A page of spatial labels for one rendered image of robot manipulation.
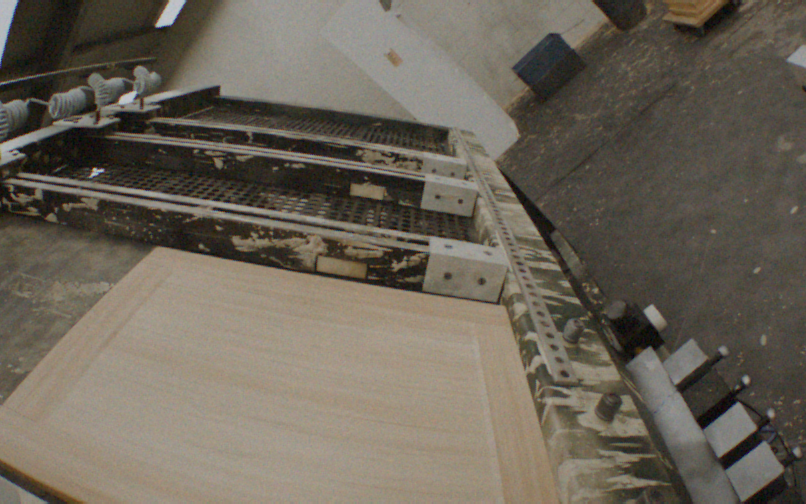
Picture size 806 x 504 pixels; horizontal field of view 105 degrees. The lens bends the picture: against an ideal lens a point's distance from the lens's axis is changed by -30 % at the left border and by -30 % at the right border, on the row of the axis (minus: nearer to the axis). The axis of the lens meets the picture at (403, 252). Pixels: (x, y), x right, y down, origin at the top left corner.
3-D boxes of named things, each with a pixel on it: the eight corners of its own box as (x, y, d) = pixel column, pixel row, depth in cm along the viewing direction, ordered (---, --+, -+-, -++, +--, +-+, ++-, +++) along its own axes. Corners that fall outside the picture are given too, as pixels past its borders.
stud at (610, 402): (615, 423, 41) (627, 404, 40) (596, 423, 41) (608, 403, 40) (608, 408, 43) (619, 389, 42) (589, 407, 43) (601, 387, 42)
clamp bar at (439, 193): (472, 220, 103) (495, 121, 92) (55, 158, 97) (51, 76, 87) (467, 206, 112) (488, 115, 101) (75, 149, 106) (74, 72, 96)
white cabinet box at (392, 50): (520, 137, 396) (359, -15, 339) (476, 176, 423) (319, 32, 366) (513, 121, 447) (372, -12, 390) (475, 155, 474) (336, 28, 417)
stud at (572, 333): (580, 346, 54) (588, 328, 53) (563, 344, 54) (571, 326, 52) (574, 335, 56) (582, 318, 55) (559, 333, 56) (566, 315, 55)
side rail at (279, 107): (444, 153, 192) (449, 129, 187) (212, 119, 187) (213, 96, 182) (443, 149, 199) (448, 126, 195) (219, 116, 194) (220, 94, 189)
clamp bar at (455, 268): (498, 309, 68) (542, 165, 58) (-43, 206, 63) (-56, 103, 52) (489, 278, 77) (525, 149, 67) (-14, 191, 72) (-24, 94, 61)
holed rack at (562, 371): (577, 385, 47) (579, 382, 46) (554, 384, 46) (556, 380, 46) (457, 128, 195) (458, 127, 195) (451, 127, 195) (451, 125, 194)
